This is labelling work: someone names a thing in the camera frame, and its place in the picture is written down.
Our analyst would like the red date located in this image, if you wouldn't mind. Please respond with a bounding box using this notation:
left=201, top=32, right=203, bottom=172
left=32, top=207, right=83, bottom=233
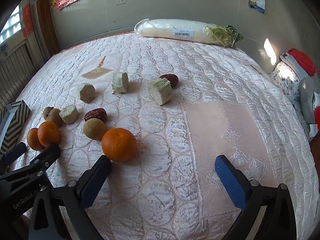
left=84, top=108, right=107, bottom=122

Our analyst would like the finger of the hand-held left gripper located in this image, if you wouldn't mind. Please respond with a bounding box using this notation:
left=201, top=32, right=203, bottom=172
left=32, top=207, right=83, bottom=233
left=0, top=142, right=27, bottom=168
left=0, top=144, right=61, bottom=181

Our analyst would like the dark red plum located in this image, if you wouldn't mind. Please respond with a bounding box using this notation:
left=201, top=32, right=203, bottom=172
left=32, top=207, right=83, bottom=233
left=159, top=74, right=179, bottom=89

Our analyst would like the red folded cloth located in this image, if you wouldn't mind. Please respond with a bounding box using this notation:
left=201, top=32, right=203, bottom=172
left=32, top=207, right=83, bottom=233
left=287, top=49, right=316, bottom=77

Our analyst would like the red paper couplet strip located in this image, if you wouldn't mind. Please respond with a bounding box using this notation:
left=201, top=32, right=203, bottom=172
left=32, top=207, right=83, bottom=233
left=22, top=4, right=33, bottom=37

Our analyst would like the wooden slatted panel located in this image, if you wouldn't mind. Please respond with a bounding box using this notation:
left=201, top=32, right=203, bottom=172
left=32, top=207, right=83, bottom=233
left=0, top=42, right=38, bottom=110

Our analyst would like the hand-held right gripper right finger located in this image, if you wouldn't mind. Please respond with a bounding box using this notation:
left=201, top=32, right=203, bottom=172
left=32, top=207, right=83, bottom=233
left=214, top=155, right=298, bottom=240

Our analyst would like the bagged white daikon radish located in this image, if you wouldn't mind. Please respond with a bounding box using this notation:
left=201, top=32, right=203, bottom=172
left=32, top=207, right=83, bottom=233
left=134, top=19, right=244, bottom=48

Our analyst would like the pink quilted bedspread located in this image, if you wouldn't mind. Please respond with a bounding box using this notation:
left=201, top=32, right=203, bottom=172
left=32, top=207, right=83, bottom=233
left=5, top=31, right=315, bottom=240

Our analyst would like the orange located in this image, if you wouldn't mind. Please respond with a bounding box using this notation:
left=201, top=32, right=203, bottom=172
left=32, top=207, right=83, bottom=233
left=27, top=127, right=44, bottom=151
left=101, top=128, right=137, bottom=163
left=37, top=121, right=61, bottom=148

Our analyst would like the grey plastic bag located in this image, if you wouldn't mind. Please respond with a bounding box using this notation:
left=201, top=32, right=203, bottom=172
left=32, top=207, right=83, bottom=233
left=300, top=77, right=317, bottom=125

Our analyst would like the white striped folded cloth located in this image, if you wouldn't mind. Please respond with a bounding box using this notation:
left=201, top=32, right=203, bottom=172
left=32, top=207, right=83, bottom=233
left=279, top=52, right=300, bottom=67

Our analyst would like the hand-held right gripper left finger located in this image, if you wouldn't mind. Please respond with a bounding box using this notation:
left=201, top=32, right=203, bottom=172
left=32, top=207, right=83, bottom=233
left=28, top=155, right=112, bottom=240

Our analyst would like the white paper piece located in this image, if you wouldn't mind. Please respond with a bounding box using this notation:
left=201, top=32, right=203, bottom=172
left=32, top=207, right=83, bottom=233
left=309, top=124, right=320, bottom=138

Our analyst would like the box with orange fruit print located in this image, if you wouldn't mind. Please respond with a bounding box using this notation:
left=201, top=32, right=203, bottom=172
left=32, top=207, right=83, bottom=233
left=0, top=100, right=31, bottom=157

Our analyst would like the window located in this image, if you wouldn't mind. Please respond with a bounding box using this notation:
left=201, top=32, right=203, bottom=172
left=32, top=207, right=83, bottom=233
left=0, top=4, right=25, bottom=45

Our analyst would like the brown longan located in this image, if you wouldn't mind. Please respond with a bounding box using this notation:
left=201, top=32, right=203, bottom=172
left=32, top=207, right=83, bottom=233
left=47, top=108, right=63, bottom=127
left=83, top=118, right=106, bottom=140
left=43, top=106, right=54, bottom=120

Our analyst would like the brown wooden door frame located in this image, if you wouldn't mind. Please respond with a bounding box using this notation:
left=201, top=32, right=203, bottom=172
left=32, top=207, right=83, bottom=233
left=36, top=0, right=62, bottom=55

